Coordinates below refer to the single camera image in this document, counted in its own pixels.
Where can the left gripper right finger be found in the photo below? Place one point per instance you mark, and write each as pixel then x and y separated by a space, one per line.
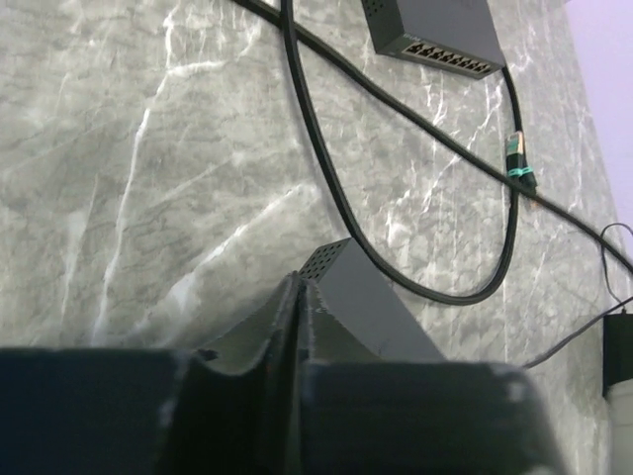
pixel 329 355

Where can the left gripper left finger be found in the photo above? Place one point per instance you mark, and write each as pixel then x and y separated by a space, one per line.
pixel 239 411

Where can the black network switch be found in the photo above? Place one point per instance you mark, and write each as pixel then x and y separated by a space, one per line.
pixel 453 35
pixel 362 300

